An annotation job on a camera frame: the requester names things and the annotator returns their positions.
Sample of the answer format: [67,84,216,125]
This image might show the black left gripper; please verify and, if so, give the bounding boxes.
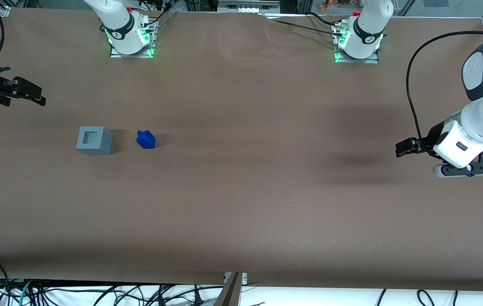
[396,121,447,158]

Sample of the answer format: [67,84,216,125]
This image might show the blue plastic part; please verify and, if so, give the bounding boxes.
[136,130,156,149]

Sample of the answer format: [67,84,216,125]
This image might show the gray square base block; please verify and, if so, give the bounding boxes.
[76,126,113,156]

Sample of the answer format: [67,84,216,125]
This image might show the orange clutter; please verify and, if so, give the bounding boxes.
[321,0,355,11]

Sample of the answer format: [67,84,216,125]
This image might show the brown table cover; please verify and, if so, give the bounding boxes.
[0,8,483,293]

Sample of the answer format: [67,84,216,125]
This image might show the gray metal device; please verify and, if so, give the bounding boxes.
[217,0,281,13]

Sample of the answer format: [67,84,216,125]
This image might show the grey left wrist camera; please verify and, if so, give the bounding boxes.
[433,161,483,178]

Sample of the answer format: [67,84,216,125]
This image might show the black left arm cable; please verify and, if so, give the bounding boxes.
[406,31,483,147]

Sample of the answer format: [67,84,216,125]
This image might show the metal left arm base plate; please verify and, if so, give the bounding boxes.
[333,22,380,64]

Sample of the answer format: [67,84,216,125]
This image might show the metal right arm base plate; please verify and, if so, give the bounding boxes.
[110,17,157,59]

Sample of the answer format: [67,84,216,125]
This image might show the black base cable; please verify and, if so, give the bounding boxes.
[145,8,178,27]

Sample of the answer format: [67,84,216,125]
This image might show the short black cable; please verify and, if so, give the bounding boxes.
[305,12,338,26]

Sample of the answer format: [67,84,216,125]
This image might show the long black cable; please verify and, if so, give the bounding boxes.
[263,16,345,37]

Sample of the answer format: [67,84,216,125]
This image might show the teal cable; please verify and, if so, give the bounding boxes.
[17,280,34,306]

